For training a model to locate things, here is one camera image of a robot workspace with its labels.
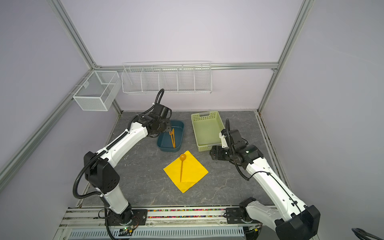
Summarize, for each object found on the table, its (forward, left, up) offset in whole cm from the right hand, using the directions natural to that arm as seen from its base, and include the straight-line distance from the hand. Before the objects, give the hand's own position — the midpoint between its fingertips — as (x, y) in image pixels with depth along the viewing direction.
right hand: (216, 153), depth 76 cm
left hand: (+15, +27, +2) cm, 31 cm away
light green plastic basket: (+31, +3, -16) cm, 35 cm away
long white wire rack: (+50, +26, +13) cm, 58 cm away
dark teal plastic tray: (+19, +33, -17) cm, 42 cm away
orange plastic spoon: (+6, +20, -17) cm, 27 cm away
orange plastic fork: (+25, +29, -16) cm, 41 cm away
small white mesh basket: (+46, +79, +5) cm, 92 cm away
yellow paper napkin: (-2, +13, -19) cm, 23 cm away
